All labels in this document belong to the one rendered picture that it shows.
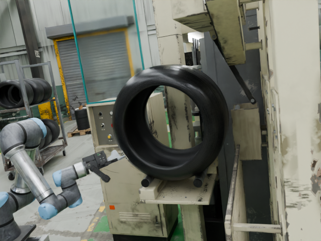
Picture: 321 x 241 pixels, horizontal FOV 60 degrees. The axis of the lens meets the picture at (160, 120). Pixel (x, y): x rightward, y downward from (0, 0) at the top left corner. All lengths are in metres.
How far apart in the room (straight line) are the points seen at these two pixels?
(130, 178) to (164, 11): 1.35
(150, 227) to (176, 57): 1.48
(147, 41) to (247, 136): 9.12
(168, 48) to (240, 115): 0.57
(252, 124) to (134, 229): 1.48
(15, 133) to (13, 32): 10.95
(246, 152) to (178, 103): 0.49
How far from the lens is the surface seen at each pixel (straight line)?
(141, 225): 2.57
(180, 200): 1.49
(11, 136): 1.44
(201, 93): 1.29
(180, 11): 1.06
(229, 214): 0.95
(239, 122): 1.61
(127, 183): 2.42
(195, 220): 1.96
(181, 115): 1.72
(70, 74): 11.28
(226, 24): 1.09
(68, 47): 11.31
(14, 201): 1.72
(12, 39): 12.32
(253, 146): 1.64
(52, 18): 11.65
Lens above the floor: 1.47
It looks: 10 degrees down
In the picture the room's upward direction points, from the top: 8 degrees counter-clockwise
